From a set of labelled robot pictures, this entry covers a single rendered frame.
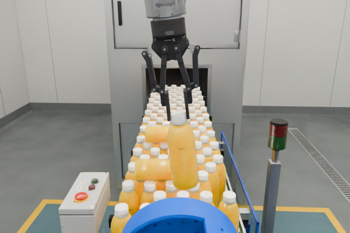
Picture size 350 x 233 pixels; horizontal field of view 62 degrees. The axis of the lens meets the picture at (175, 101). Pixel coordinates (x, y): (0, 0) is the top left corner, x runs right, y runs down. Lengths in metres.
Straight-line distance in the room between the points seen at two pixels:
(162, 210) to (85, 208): 0.32
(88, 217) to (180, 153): 0.35
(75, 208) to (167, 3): 0.61
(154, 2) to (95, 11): 4.32
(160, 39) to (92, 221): 0.55
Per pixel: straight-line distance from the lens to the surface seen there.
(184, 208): 0.65
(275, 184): 1.19
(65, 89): 5.29
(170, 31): 0.62
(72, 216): 0.93
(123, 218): 0.90
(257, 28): 4.82
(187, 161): 0.72
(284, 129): 1.08
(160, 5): 0.62
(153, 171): 0.96
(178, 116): 0.69
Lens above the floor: 1.62
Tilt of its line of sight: 17 degrees down
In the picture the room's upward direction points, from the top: straight up
